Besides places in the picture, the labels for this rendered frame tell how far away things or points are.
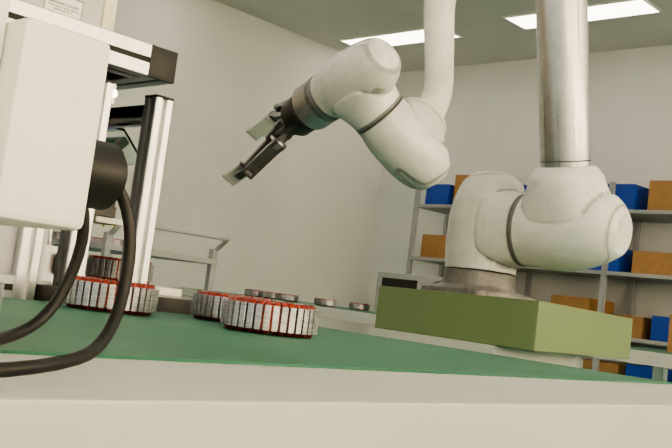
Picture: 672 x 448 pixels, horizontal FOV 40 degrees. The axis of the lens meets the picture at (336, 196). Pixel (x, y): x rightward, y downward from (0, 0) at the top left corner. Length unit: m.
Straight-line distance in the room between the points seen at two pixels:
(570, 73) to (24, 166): 1.56
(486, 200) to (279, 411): 1.55
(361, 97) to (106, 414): 1.25
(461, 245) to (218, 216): 6.62
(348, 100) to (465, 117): 7.93
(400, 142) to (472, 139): 7.80
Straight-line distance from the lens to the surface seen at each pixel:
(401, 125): 1.62
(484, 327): 1.84
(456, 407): 0.56
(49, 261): 1.45
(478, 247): 1.97
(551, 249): 1.89
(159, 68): 1.34
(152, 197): 1.35
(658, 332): 7.59
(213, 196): 8.48
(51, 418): 0.38
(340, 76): 1.60
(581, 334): 1.93
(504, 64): 9.42
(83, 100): 0.44
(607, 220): 1.86
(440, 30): 1.81
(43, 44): 0.44
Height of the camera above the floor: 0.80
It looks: 6 degrees up
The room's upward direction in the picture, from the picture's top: 7 degrees clockwise
